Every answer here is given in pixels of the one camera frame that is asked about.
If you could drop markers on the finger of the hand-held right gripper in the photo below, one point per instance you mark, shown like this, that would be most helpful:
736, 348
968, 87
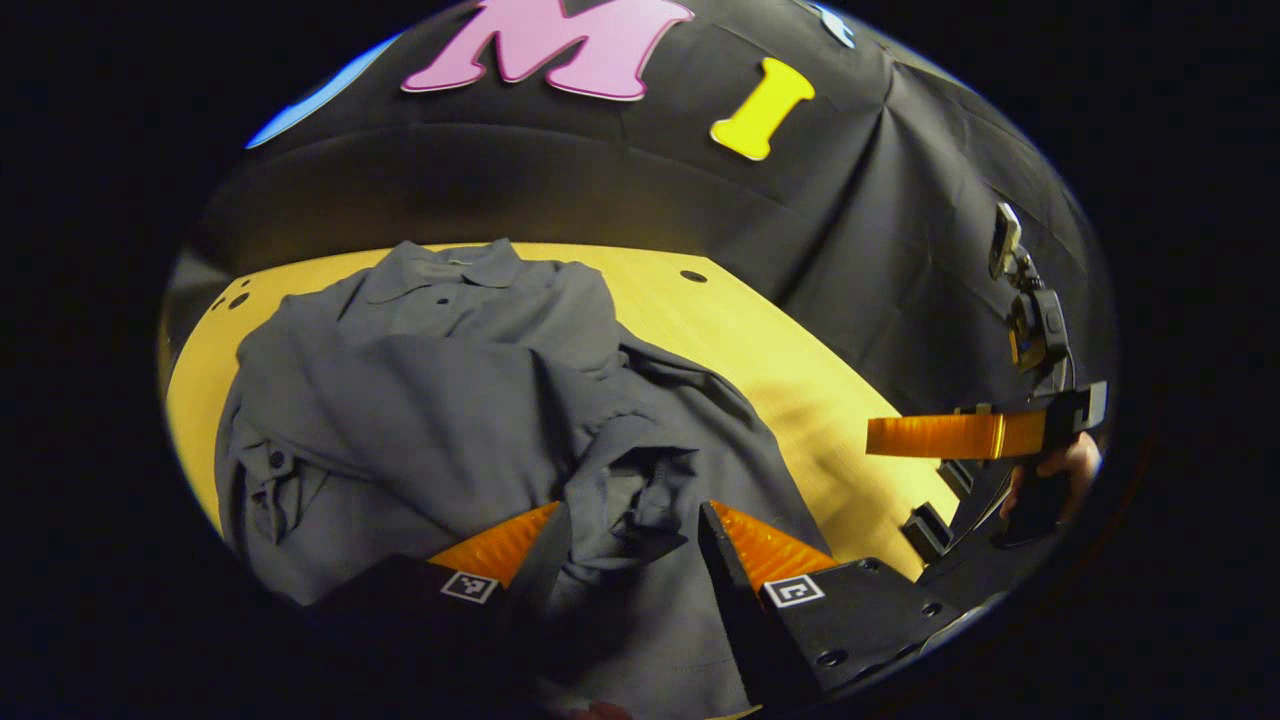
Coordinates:
925, 530
950, 435

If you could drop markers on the black backdrop cloth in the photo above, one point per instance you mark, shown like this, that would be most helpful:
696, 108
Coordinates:
900, 200

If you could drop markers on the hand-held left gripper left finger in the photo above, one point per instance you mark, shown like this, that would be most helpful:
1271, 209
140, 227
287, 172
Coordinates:
535, 570

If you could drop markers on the grey polo shirt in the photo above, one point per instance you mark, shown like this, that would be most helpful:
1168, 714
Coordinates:
450, 400

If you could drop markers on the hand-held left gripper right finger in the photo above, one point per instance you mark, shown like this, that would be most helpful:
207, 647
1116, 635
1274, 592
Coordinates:
745, 620

